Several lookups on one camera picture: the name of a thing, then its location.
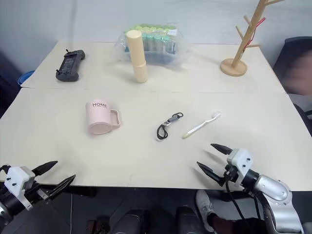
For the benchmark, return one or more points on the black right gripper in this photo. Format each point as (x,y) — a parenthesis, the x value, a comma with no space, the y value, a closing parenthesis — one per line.
(231,174)

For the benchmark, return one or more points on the black handheld remote controller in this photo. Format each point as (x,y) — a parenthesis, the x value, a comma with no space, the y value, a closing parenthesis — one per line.
(69,64)

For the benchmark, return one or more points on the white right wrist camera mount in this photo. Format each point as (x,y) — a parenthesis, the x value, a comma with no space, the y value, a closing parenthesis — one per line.
(240,158)

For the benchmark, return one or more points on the blurred person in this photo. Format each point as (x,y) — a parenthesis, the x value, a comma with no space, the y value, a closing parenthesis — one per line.
(301,73)

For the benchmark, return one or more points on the beige cylindrical toothbrush case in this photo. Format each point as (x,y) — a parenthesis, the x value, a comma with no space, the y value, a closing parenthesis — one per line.
(137,56)

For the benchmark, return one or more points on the white toothbrush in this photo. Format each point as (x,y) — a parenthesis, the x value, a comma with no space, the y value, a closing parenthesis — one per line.
(200,125)

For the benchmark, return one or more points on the pink HOME mug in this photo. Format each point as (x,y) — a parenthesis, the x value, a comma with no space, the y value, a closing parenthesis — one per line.
(97,117)

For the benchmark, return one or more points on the blue round object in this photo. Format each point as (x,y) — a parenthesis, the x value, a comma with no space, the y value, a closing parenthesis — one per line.
(24,78)

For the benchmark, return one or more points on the pack of green-capped tubes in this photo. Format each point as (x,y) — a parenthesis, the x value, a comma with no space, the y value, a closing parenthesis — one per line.
(158,40)

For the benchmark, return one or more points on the wooden mug tree stand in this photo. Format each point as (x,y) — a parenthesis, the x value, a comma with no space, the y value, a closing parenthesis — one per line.
(234,66)

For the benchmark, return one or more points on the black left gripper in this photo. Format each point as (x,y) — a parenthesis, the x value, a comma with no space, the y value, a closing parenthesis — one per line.
(36,191)

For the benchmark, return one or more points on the dark rounded shape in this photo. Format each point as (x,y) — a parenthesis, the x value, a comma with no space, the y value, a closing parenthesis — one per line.
(130,220)
(187,219)

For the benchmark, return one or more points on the clear plastic bag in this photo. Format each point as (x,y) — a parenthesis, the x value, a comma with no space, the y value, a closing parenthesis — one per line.
(179,50)

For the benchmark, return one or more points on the grey sneaker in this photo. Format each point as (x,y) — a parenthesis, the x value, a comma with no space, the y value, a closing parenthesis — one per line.
(204,204)

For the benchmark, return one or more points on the black office chair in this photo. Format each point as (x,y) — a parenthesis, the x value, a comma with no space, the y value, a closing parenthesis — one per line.
(284,57)

